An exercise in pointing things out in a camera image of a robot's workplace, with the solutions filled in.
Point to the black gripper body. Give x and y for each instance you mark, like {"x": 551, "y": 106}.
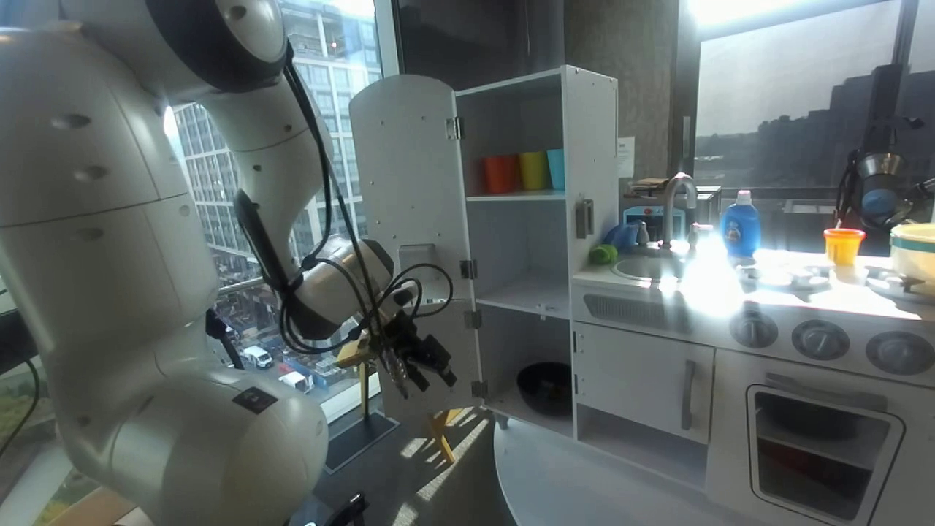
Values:
{"x": 414, "y": 345}

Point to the tall white cabinet door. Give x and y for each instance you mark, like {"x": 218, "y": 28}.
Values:
{"x": 411, "y": 164}

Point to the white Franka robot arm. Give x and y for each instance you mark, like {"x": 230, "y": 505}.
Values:
{"x": 97, "y": 243}

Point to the yellow-brown wrist mounted block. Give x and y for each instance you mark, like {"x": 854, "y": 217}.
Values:
{"x": 356, "y": 350}

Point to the black floor stand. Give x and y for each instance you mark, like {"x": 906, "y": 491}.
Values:
{"x": 364, "y": 439}

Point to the black bowl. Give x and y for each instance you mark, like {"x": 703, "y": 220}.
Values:
{"x": 544, "y": 388}

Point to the orange toy cup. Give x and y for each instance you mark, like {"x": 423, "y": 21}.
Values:
{"x": 500, "y": 177}

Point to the small white cupboard door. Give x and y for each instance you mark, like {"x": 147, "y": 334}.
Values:
{"x": 639, "y": 376}

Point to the small green toy item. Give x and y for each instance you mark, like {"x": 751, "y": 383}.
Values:
{"x": 602, "y": 256}

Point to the yellow-green toy cup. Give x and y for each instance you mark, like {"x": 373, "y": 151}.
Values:
{"x": 534, "y": 171}

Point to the blue toy kettle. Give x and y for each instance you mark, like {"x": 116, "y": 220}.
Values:
{"x": 629, "y": 237}

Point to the teal toy cup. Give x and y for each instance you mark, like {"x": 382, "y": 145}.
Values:
{"x": 556, "y": 169}

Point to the white toy kitchen body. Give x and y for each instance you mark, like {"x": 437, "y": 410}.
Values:
{"x": 588, "y": 119}

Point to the silver toy faucet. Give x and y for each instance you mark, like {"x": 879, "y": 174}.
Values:
{"x": 678, "y": 199}

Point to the grey stove knob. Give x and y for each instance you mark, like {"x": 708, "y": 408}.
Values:
{"x": 820, "y": 341}
{"x": 898, "y": 351}
{"x": 756, "y": 328}

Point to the blue dish soap bottle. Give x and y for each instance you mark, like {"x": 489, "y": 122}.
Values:
{"x": 740, "y": 230}

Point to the white oven door with window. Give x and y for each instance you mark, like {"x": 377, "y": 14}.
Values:
{"x": 827, "y": 456}

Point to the orange cup with yellow rim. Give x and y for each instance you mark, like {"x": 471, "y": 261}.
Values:
{"x": 842, "y": 253}

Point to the black stand mounted device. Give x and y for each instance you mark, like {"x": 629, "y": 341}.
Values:
{"x": 882, "y": 192}

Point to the white bowl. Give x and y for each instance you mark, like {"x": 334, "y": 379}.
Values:
{"x": 915, "y": 253}

